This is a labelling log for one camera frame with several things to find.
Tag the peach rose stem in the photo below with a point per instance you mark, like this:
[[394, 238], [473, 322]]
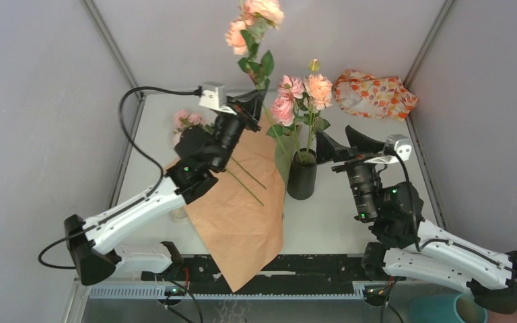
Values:
[[317, 97]]

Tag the orange wrapping paper sheet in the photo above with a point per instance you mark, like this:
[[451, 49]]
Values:
[[239, 222]]

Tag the pink flower bouquet green wrap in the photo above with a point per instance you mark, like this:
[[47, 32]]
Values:
[[183, 120]]

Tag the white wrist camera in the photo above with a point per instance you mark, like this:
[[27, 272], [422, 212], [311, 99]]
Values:
[[397, 148], [213, 96]]

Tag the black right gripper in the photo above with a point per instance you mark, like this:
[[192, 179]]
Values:
[[329, 151]]

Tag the black conical vase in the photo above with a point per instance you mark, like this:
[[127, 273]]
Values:
[[302, 174]]

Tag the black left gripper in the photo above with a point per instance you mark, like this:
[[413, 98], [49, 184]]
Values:
[[248, 106]]

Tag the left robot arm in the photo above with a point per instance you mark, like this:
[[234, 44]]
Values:
[[95, 243]]

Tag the peach pink flower stem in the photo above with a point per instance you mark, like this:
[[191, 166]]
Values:
[[245, 35]]

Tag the orange floral cloth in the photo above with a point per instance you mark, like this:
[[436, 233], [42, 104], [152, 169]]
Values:
[[366, 95]]

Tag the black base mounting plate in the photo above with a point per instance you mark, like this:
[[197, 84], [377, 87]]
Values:
[[311, 274]]

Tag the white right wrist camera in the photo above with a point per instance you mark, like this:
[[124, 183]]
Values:
[[397, 148]]

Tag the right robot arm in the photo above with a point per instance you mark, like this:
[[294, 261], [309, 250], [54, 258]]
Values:
[[407, 244]]

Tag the teal cup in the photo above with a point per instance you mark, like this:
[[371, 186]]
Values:
[[447, 308]]

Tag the pink rose stem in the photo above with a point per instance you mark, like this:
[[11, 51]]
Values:
[[282, 114]]

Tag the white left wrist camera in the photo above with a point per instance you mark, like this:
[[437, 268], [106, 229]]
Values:
[[213, 96]]

